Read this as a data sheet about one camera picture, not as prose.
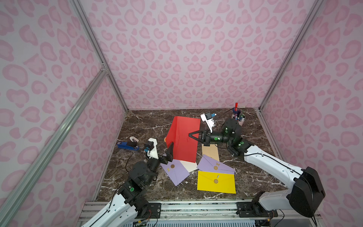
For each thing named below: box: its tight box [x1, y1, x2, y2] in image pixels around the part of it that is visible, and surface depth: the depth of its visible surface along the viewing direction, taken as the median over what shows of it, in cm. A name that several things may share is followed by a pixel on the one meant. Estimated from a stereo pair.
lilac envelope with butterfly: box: [160, 159, 191, 187], surface depth 88 cm
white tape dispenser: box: [129, 136, 140, 143], surface depth 102 cm
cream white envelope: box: [179, 160, 199, 173], surface depth 90 cm
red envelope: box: [165, 115, 201, 164], surface depth 68 cm
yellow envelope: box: [197, 170, 237, 194], surface depth 85 cm
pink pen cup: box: [237, 113, 247, 127], surface depth 100 cm
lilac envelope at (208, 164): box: [196, 154, 236, 175], surface depth 90 cm
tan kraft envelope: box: [201, 143, 220, 162], surface depth 95 cm
